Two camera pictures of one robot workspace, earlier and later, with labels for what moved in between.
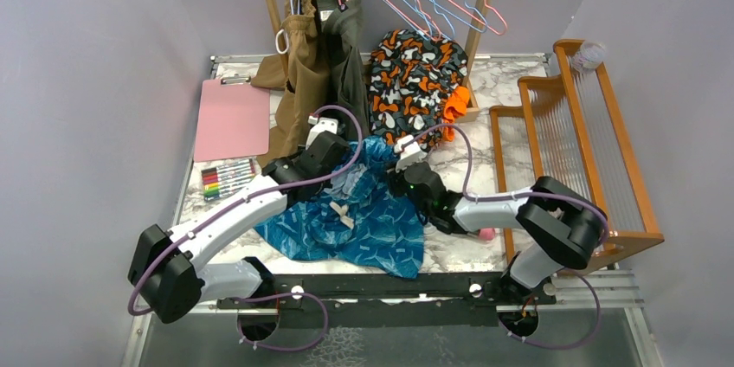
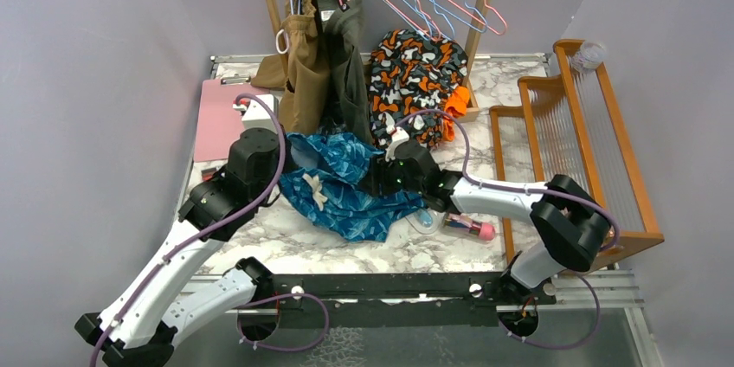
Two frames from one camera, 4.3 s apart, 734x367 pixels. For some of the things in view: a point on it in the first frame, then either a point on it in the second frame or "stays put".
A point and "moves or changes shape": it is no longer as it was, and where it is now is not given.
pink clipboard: (233, 119) stays put
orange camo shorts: (417, 87) stays put
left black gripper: (327, 184) -> (288, 163)
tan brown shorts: (301, 67) stays put
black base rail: (368, 300) stays put
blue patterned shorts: (364, 215) moves or changes shape
